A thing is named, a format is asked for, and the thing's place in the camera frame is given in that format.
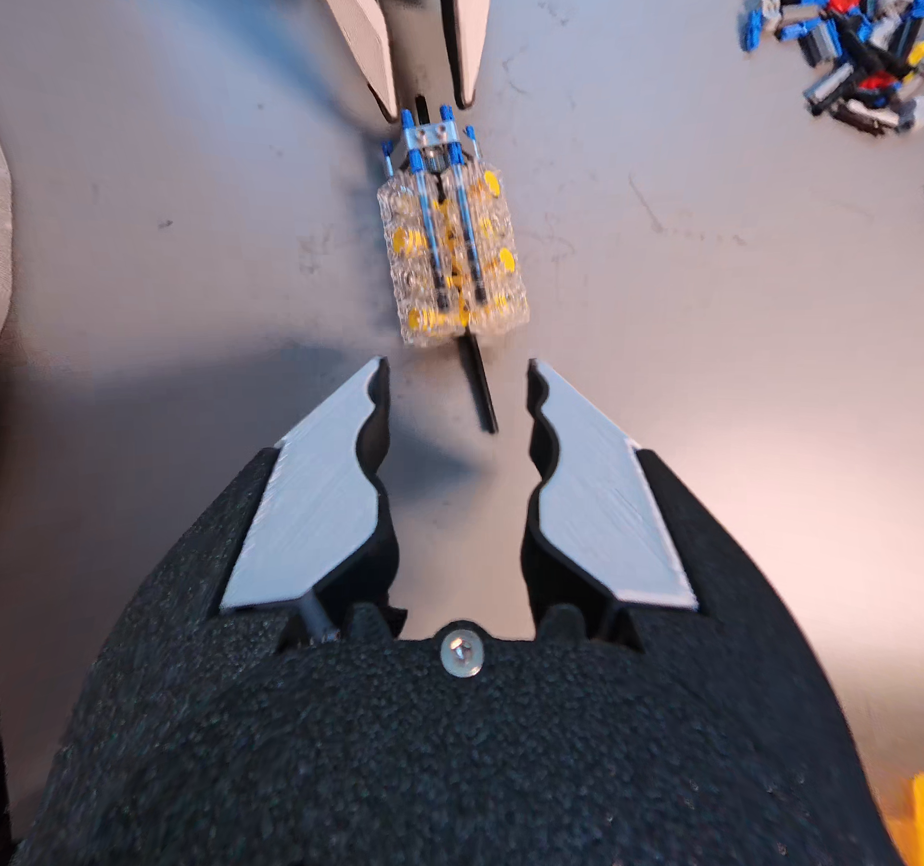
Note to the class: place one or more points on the yellow plastic bin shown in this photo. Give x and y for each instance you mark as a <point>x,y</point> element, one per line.
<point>907,824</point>

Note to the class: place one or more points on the grey beam frame with holes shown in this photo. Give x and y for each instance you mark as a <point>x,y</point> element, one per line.
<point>428,137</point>

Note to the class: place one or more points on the clear block with yellow pistons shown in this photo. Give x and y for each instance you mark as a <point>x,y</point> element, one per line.
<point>496,289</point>

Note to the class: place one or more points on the pile of mixed building parts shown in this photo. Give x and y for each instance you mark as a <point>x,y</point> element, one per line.
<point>843,28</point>

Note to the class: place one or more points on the black axle rod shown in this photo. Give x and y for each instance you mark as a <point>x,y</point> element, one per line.
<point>479,396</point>

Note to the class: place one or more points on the blue connector pin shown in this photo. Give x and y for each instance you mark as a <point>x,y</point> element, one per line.
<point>471,137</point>
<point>447,116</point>
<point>405,117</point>
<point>387,158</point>

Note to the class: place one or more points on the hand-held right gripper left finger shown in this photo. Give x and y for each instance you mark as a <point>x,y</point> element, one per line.
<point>312,520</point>

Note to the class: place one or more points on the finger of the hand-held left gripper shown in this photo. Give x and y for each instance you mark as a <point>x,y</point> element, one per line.
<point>355,5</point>
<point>471,13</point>

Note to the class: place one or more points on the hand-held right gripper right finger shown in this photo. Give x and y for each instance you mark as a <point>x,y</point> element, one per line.
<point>615,520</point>

